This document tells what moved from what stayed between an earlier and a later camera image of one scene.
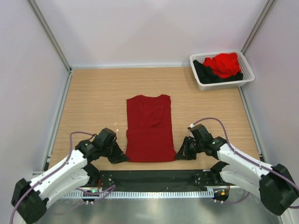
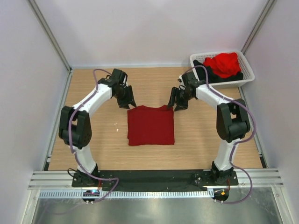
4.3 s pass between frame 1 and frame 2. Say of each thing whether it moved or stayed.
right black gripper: moved
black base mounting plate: stayed
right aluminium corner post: stayed
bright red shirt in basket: stayed
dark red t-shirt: moved
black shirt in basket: stayed
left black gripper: moved
